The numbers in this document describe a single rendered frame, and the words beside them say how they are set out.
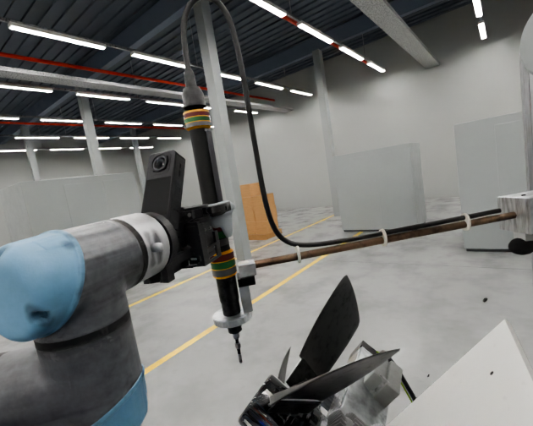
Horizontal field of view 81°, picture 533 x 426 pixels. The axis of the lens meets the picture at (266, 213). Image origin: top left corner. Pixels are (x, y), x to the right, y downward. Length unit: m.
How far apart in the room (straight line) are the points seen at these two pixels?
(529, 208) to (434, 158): 11.84
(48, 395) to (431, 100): 12.60
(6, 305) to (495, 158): 5.72
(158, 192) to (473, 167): 5.54
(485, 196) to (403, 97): 7.65
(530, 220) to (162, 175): 0.66
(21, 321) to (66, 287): 0.04
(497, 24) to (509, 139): 7.49
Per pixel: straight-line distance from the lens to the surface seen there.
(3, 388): 0.35
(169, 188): 0.42
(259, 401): 0.75
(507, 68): 12.59
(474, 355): 0.78
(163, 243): 0.36
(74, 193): 6.65
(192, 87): 0.55
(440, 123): 12.56
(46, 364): 0.33
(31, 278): 0.27
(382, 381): 0.95
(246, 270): 0.55
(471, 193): 5.83
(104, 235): 0.31
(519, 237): 0.80
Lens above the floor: 1.70
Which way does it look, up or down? 7 degrees down
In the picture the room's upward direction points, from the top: 9 degrees counter-clockwise
